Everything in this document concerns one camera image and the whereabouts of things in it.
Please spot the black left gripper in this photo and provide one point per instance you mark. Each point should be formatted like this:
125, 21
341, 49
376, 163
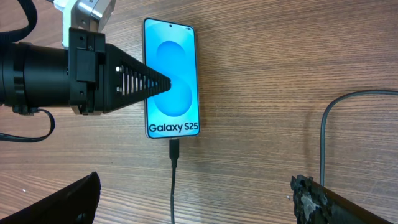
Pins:
123, 81

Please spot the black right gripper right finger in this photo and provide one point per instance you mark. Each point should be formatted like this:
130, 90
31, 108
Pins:
315, 204

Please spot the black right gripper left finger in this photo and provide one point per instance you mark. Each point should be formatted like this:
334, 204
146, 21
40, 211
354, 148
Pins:
75, 203

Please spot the Galaxy smartphone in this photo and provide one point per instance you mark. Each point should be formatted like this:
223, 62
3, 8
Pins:
170, 49

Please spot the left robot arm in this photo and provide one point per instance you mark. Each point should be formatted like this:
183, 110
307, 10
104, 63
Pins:
33, 77

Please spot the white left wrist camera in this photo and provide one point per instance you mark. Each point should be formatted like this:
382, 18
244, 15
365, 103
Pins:
90, 15

